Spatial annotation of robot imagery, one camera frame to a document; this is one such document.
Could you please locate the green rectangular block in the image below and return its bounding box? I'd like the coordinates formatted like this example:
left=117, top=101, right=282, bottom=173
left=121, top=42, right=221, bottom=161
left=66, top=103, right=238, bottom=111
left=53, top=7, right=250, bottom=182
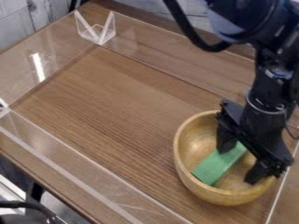
left=191, top=143, right=249, bottom=186

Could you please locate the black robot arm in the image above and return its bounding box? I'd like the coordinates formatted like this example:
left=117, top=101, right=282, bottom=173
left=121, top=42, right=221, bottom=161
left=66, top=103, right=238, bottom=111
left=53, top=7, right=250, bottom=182
left=203, top=0, right=299, bottom=185

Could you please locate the brown wooden bowl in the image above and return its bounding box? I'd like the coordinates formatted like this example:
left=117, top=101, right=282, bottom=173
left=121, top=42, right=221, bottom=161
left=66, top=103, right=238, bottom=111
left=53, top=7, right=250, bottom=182
left=173, top=110, right=277, bottom=207

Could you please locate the black cable lower left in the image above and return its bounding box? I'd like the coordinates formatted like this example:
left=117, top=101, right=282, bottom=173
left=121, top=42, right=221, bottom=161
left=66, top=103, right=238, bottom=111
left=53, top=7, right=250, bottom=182
left=0, top=200, right=61, bottom=224

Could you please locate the clear acrylic barrier wall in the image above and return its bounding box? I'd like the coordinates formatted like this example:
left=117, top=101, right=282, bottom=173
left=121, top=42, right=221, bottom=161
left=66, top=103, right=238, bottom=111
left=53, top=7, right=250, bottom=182
left=0, top=4, right=299, bottom=224

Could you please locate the clear acrylic corner bracket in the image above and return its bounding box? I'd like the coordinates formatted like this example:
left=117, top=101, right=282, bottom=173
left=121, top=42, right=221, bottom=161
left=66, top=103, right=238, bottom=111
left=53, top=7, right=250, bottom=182
left=74, top=10, right=117, bottom=46

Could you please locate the black metal table leg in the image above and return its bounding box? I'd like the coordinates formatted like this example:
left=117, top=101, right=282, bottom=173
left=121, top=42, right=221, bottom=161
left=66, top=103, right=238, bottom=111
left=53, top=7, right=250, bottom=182
left=29, top=182, right=45, bottom=202

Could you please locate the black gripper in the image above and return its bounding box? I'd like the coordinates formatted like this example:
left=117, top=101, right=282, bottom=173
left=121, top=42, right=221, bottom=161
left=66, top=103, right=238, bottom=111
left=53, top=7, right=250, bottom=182
left=217, top=94, right=295, bottom=185

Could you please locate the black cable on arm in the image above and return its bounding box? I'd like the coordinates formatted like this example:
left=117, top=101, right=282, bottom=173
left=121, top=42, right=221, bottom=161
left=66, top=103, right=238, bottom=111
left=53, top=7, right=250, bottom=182
left=163, top=0, right=235, bottom=53

